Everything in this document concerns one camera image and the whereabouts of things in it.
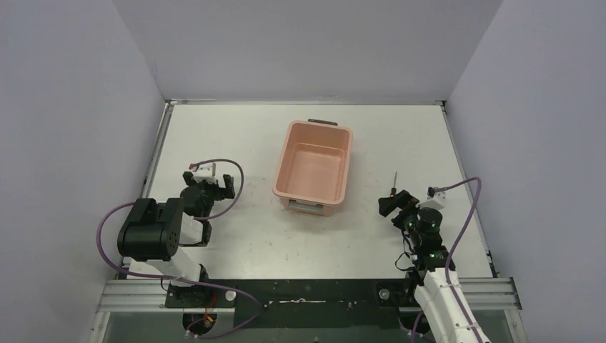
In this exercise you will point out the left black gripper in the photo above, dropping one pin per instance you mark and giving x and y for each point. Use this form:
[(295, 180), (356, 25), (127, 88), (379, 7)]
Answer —
[(206, 185)]

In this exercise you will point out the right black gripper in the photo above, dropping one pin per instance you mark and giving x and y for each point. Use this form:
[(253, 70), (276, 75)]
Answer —
[(404, 201)]

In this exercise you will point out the black yellow screwdriver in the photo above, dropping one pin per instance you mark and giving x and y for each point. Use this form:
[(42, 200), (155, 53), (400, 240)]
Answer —
[(394, 183)]

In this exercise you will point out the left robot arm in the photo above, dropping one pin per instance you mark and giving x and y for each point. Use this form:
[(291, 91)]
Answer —
[(156, 233)]

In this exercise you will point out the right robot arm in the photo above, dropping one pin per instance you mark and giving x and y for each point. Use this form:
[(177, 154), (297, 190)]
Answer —
[(435, 284)]

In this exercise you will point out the pink plastic bin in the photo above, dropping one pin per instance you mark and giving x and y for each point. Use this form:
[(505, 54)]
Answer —
[(313, 168)]

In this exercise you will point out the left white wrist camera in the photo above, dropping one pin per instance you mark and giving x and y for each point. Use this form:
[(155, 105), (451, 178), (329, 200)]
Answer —
[(204, 172)]

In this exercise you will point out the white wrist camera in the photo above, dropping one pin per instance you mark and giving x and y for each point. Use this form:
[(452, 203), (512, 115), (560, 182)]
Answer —
[(204, 172), (435, 199)]

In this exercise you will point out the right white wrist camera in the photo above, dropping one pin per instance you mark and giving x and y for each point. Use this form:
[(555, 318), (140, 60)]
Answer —
[(435, 199)]

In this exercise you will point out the aluminium front rail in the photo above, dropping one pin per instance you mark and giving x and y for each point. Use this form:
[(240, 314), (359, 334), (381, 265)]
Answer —
[(143, 295)]

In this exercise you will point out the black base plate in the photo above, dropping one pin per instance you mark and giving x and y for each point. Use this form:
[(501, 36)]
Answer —
[(295, 304)]

